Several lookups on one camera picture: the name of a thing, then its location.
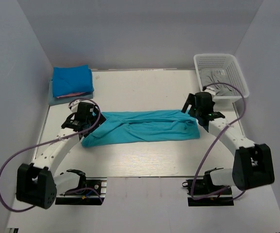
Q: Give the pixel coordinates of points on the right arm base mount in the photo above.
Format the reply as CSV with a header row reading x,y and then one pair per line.
x,y
223,198

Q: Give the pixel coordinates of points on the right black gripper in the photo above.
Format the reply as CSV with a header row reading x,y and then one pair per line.
x,y
190,100

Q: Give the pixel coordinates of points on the teal t shirt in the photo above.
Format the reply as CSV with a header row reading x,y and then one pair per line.
x,y
145,126

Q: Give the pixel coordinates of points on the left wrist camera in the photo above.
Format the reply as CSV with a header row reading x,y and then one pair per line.
x,y
73,106

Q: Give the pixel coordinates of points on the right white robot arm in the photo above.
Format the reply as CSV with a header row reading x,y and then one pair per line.
x,y
252,165

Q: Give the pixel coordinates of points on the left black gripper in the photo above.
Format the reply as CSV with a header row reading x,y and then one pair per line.
x,y
101,120

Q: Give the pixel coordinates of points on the grey t shirt in basket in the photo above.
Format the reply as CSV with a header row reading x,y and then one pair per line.
x,y
210,76

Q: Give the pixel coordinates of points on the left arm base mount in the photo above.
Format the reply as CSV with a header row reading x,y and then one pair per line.
x,y
92,193

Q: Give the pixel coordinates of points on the white plastic basket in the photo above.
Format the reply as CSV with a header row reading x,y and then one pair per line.
x,y
225,64

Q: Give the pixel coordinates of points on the folded light blue t shirt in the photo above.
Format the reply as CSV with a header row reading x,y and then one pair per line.
x,y
52,101

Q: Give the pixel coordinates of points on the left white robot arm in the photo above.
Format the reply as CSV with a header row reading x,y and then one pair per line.
x,y
36,183

